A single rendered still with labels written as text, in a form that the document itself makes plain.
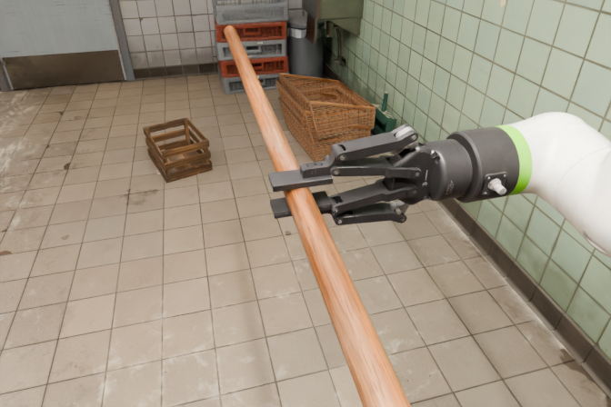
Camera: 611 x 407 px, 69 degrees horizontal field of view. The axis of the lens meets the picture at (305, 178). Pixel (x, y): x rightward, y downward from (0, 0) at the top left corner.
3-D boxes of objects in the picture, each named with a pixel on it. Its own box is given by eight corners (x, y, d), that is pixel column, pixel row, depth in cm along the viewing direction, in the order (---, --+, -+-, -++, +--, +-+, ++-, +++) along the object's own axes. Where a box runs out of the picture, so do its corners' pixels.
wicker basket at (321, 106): (307, 143, 278) (307, 101, 263) (277, 109, 322) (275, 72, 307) (375, 129, 294) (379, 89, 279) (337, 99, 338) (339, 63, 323)
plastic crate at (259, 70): (289, 72, 399) (288, 55, 391) (222, 78, 386) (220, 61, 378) (280, 59, 432) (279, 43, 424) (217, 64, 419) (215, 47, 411)
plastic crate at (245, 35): (287, 39, 381) (286, 20, 373) (216, 43, 371) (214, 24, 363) (280, 27, 414) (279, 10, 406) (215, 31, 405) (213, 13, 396)
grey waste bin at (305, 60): (328, 84, 418) (330, 23, 388) (290, 87, 410) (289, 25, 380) (317, 71, 448) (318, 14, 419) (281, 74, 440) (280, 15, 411)
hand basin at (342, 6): (358, 78, 358) (367, -49, 309) (315, 83, 350) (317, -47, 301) (340, 61, 396) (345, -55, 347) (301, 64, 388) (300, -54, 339)
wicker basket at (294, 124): (304, 166, 289) (304, 128, 274) (277, 131, 334) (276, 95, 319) (371, 153, 304) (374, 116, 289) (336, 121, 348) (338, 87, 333)
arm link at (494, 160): (465, 171, 65) (478, 112, 60) (517, 218, 55) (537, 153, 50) (427, 176, 63) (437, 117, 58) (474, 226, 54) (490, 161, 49)
